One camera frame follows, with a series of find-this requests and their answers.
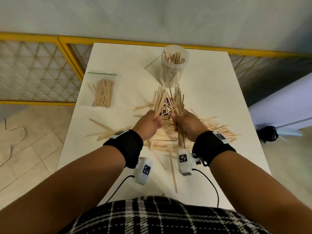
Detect person's right hand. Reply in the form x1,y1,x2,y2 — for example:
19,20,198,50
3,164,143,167
170,109,208,143

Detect clear zip bag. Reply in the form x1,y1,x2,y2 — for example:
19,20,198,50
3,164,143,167
84,71,117,108

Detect clear plastic cup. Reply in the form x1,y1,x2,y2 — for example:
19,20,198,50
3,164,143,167
160,45,189,88

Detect white right strap tag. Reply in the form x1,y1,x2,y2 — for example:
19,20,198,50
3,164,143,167
211,131,229,144

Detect black camera cable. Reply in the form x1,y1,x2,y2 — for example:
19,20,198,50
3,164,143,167
192,169,220,208
106,175,135,204

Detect white strap tag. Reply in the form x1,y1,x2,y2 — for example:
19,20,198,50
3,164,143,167
111,130,129,139
211,131,229,144

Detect purple round sticker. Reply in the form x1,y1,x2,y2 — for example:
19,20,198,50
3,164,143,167
160,97,176,117

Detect pile of wooden sticks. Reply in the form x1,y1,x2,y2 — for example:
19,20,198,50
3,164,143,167
85,102,242,194

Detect black right camera cable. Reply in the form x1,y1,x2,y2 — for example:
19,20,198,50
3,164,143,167
192,169,220,208

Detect bundle of wooden sticks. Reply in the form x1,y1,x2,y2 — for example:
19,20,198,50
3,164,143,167
152,71,187,149
163,51,186,87

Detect person's left forearm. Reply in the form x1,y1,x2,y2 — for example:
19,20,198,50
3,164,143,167
0,145,126,234

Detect black white plaid shirt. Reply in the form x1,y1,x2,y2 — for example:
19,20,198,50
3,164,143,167
58,196,271,234

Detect person's left hand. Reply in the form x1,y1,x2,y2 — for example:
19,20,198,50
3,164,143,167
131,110,164,142

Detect long thin wooden stick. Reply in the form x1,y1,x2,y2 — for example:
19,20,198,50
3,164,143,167
144,56,161,70

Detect black right wrist strap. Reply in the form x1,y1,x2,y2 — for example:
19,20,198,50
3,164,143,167
192,131,236,167

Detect black left camera cable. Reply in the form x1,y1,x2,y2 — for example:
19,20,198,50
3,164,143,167
106,175,135,204

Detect yellow metal mesh fence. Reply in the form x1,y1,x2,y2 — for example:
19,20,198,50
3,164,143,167
0,32,312,106

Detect light blue stand bar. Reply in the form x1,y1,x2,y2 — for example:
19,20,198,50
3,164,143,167
275,128,303,143

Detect white floor cable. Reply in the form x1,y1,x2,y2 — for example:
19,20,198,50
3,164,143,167
0,118,28,167

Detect short bagged wooden sticks bunch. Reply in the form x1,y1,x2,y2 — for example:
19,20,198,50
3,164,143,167
87,79,114,108

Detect black stand foot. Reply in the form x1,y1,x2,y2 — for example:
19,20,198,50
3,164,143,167
257,126,279,143

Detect white left strap tag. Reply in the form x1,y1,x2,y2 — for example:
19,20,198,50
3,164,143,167
111,130,129,139

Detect person's right forearm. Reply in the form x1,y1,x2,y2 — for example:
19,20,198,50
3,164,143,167
209,151,312,234

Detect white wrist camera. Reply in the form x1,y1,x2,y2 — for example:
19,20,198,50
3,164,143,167
177,148,201,177
133,157,153,186

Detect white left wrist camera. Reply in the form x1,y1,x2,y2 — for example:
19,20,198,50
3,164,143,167
133,157,153,186

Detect black wrist strap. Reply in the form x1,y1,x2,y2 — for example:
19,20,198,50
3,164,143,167
192,131,236,167
103,129,144,169

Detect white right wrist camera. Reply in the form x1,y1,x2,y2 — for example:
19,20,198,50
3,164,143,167
177,148,201,177

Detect black left wrist strap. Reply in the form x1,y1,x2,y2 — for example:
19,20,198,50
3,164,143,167
103,129,144,169

